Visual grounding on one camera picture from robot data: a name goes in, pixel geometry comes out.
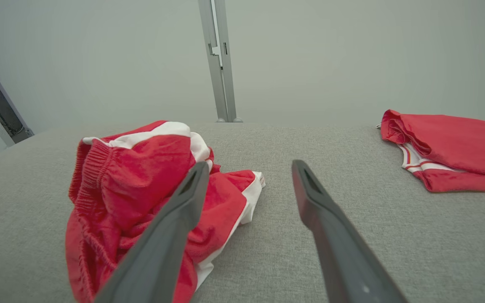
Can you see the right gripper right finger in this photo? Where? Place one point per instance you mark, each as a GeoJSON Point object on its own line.
{"type": "Point", "coordinates": [343, 269]}

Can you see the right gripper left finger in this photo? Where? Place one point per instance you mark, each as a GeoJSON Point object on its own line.
{"type": "Point", "coordinates": [158, 261]}

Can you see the red white shorts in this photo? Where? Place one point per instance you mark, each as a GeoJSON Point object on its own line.
{"type": "Point", "coordinates": [137, 181]}

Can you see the red white jersey shirt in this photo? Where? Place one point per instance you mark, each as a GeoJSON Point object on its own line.
{"type": "Point", "coordinates": [457, 143]}

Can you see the grey metal partition frame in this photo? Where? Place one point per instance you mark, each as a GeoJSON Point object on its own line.
{"type": "Point", "coordinates": [221, 63]}

